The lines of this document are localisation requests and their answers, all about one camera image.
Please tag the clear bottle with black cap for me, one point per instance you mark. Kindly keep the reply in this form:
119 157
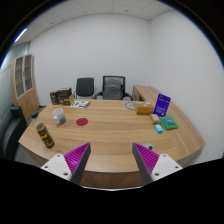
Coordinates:
45 135

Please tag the green flat box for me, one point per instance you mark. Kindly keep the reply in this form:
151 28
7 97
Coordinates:
168 122

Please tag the yellowish snack packet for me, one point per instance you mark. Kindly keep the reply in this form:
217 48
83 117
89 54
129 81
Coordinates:
154 118

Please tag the black sofa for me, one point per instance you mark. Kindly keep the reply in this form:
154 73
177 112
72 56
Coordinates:
11 133

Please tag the white and grey mug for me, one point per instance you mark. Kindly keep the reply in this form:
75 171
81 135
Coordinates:
59 116

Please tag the wide dark brown box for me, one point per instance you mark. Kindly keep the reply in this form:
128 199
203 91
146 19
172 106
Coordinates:
64 92

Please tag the orange wooden tissue box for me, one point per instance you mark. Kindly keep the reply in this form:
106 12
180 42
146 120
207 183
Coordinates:
144 109

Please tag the purple standing sign card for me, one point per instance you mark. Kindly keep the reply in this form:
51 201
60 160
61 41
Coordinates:
162 105

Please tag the wooden cabinet with glass doors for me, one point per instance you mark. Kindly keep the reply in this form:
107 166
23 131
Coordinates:
28 100

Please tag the rectangular ceiling light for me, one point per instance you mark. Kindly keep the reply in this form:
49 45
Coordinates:
20 35

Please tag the wooden side desk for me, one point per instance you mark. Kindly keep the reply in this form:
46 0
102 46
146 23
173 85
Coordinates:
145 91

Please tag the brown cardboard box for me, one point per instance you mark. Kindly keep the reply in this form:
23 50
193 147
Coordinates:
66 101

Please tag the grey mesh office chair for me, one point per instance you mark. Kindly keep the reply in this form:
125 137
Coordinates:
113 88

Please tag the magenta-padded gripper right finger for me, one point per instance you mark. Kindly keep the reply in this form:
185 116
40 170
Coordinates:
165 165

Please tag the round grey patterned mat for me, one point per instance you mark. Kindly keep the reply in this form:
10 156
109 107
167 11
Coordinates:
129 105

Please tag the black office chair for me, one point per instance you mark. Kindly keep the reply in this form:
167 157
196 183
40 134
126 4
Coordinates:
84 86

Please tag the small blue packet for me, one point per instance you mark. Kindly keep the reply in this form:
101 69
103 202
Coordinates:
159 128

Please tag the white printed leaflet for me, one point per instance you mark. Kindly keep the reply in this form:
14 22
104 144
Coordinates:
79 104

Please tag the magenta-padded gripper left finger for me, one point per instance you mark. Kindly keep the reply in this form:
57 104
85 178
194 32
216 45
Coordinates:
59 165

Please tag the small dark brown box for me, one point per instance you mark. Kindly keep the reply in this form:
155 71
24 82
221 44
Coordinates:
54 97

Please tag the flat round red coaster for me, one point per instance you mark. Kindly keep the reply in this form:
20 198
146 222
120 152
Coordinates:
82 121

